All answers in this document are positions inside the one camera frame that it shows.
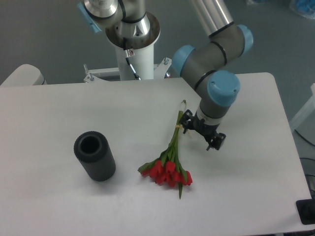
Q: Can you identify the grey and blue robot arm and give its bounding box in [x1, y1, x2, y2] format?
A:
[77, 0, 253, 149]

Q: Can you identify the black ribbed cylindrical vase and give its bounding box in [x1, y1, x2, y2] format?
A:
[73, 131, 116, 181]

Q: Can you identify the white metal base frame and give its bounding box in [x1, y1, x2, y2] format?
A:
[83, 57, 172, 83]

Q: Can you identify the blue plastic bag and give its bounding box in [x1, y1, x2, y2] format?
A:
[289, 0, 315, 19]

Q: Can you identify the black cable on pedestal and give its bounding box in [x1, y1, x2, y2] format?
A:
[122, 36, 142, 81]

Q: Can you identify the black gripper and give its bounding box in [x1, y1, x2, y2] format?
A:
[180, 110, 226, 151]

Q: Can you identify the black device at table edge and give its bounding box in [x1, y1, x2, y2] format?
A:
[296, 199, 315, 225]

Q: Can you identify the white rounded chair back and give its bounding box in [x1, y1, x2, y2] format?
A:
[1, 64, 47, 88]

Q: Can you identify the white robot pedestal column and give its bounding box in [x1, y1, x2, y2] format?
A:
[105, 12, 161, 81]

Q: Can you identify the red tulip bouquet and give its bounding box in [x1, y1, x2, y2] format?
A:
[137, 100, 192, 198]

